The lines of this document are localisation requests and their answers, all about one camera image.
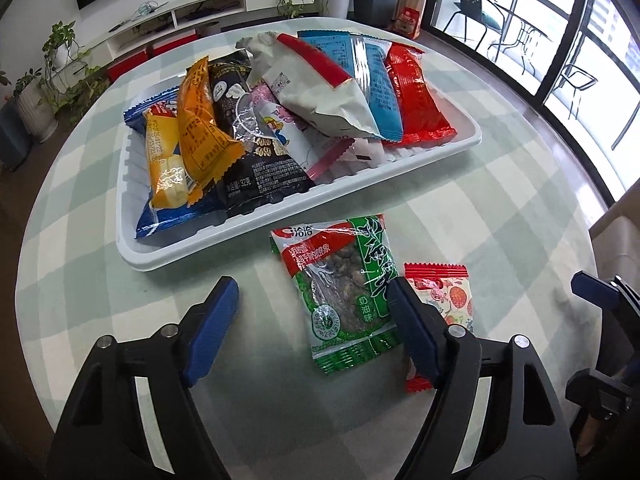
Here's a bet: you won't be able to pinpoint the black snack packet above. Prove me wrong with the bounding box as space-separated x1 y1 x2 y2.
207 50 317 218

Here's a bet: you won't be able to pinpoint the white and red snack packet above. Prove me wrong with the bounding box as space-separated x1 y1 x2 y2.
246 31 383 139

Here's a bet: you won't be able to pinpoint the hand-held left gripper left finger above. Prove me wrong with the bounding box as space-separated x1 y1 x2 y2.
47 275 241 480

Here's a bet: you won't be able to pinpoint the red gift bag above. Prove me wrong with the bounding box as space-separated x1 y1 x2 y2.
390 6 422 40

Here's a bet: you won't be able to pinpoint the tangled cables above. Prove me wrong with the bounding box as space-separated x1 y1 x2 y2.
131 1 172 21

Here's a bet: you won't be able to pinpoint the beige sofa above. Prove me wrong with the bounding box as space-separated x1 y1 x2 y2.
589 195 640 286

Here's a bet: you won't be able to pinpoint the white plastic tray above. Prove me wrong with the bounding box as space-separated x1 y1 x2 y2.
116 25 483 272

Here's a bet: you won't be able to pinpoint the trailing pothos in white pot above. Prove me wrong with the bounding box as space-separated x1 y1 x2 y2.
41 20 108 111

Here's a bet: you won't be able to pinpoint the blue roll cake packet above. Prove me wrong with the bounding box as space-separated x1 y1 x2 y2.
123 100 226 240

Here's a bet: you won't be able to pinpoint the green seed packet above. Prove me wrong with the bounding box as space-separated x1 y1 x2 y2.
270 213 405 376

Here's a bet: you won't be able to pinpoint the orange snack packet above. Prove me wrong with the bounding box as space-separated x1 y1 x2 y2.
177 56 246 188

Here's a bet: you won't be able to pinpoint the plant in white ribbed pot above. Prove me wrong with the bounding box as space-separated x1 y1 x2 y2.
12 67 60 142

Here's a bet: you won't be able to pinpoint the white TV cabinet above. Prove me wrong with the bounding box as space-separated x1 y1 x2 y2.
77 0 321 72

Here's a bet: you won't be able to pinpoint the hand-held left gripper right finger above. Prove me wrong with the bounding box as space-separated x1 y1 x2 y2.
386 276 577 480

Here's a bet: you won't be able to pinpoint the pink cartoon lollipop packet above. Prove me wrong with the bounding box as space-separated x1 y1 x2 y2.
247 85 353 181

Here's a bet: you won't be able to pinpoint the pale pink snack packet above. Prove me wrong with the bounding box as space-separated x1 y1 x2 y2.
345 136 388 167

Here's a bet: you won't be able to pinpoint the dark grey planter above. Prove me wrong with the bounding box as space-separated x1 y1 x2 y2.
0 70 32 171

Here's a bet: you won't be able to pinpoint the light blue snack packet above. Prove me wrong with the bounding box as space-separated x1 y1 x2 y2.
297 29 405 142

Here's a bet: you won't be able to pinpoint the small red candy packet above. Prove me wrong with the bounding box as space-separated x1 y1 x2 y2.
402 262 473 395

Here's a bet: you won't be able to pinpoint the black balcony table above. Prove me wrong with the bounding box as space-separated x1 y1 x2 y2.
487 10 555 70

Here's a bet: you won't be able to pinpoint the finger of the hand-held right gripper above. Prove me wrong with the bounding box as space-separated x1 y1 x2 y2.
565 367 640 423
571 270 640 376

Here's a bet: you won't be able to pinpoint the red storage box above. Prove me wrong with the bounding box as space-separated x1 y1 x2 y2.
152 30 198 56
107 49 151 81

